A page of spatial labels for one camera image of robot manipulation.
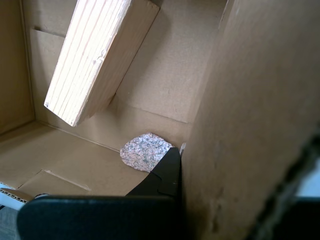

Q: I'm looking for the brown cardboard box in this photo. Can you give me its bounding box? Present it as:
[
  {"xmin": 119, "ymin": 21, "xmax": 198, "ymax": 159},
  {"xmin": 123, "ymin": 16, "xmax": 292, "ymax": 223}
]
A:
[{"xmin": 0, "ymin": 0, "xmax": 320, "ymax": 240}]

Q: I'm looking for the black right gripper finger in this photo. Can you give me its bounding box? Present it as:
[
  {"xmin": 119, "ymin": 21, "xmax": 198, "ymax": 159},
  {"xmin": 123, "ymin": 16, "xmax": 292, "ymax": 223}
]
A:
[
  {"xmin": 16, "ymin": 146, "xmax": 187, "ymax": 240},
  {"xmin": 274, "ymin": 196, "xmax": 320, "ymax": 240}
]

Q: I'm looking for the light wooden block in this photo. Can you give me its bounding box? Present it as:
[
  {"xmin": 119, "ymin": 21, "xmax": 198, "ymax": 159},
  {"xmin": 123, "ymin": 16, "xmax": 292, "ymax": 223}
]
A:
[{"xmin": 43, "ymin": 0, "xmax": 161, "ymax": 128}]

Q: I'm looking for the speckled pinkish rock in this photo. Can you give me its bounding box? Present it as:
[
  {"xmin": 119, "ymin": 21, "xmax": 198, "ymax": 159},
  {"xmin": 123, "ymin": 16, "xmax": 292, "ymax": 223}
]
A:
[{"xmin": 119, "ymin": 132, "xmax": 174, "ymax": 173}]

